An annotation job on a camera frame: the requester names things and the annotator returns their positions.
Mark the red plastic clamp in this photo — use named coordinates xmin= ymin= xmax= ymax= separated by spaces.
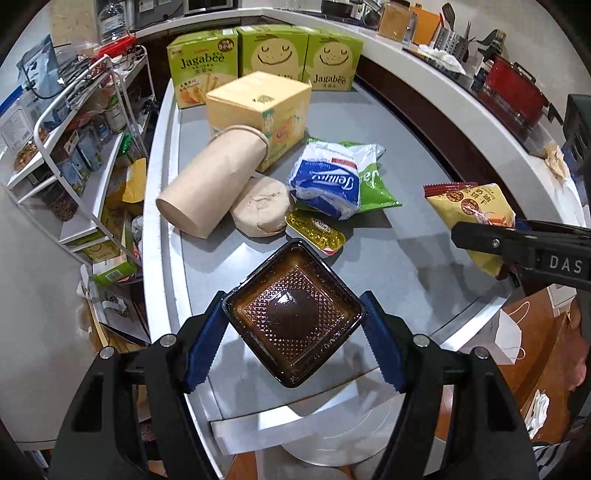
xmin=98 ymin=39 xmax=136 ymax=59

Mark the white blue tissue pack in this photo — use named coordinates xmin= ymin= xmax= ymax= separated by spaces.
xmin=287 ymin=138 xmax=386 ymax=221

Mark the red cooking pot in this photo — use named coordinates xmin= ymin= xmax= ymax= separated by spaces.
xmin=478 ymin=55 xmax=553 ymax=128

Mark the translucent round waste bin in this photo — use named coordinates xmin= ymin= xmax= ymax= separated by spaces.
xmin=256 ymin=392 xmax=407 ymax=468

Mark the yellow cardboard box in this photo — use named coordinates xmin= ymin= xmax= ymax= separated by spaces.
xmin=205 ymin=71 xmax=313 ymax=174

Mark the pile of printed papers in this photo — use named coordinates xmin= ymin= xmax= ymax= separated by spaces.
xmin=87 ymin=286 xmax=151 ymax=345

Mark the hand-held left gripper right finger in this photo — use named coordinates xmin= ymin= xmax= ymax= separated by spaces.
xmin=359 ymin=290 xmax=539 ymax=480

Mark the clear water bottle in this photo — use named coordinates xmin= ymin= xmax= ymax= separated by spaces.
xmin=99 ymin=0 xmax=128 ymax=44

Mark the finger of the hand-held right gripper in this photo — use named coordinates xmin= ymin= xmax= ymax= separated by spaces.
xmin=451 ymin=222 xmax=536 ymax=274
xmin=513 ymin=219 xmax=591 ymax=237

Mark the brown paper cup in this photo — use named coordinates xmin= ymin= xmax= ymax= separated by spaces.
xmin=156 ymin=124 xmax=269 ymax=239

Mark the wicker basket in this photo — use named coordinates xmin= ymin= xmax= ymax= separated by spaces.
xmin=43 ymin=184 xmax=79 ymax=223

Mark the white kitchen cloth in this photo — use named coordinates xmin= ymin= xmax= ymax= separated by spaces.
xmin=419 ymin=45 xmax=468 ymax=75

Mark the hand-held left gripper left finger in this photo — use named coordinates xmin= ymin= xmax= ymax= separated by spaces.
xmin=48 ymin=291 xmax=232 ymax=480

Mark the brown plastic food tray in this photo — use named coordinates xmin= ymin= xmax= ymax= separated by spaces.
xmin=222 ymin=240 xmax=365 ymax=388

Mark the blue white pouch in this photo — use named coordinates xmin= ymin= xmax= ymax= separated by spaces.
xmin=18 ymin=34 xmax=59 ymax=89

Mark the metal utensil holder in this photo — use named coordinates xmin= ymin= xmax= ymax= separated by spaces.
xmin=434 ymin=25 xmax=472 ymax=64

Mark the green white carton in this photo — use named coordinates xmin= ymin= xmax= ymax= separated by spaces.
xmin=90 ymin=258 xmax=142 ymax=288

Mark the green snack bag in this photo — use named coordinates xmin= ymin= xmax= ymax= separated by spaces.
xmin=295 ymin=167 xmax=402 ymax=214

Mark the white face mask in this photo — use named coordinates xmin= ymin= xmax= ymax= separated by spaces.
xmin=485 ymin=302 xmax=541 ymax=365

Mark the crumpled clear wrapper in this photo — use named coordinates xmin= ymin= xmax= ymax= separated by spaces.
xmin=542 ymin=142 xmax=571 ymax=181

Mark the small yellow butter portion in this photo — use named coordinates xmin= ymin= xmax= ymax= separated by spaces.
xmin=285 ymin=210 xmax=347 ymax=257

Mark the striped clothing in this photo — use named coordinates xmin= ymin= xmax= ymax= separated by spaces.
xmin=531 ymin=440 xmax=574 ymax=480

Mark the yellow bag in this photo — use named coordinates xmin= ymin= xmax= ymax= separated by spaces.
xmin=122 ymin=159 xmax=148 ymax=204

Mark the yellow snack packet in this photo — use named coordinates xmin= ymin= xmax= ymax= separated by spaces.
xmin=424 ymin=182 xmax=517 ymax=278

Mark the white crumpled paper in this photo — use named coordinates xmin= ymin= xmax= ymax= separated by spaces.
xmin=526 ymin=390 xmax=550 ymax=439

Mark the white metal shelf rack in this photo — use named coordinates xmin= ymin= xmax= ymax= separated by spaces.
xmin=7 ymin=44 xmax=158 ymax=278

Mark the green snack box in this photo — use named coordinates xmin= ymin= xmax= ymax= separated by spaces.
xmin=302 ymin=33 xmax=363 ymax=93
xmin=166 ymin=28 xmax=240 ymax=110
xmin=236 ymin=25 xmax=320 ymax=83

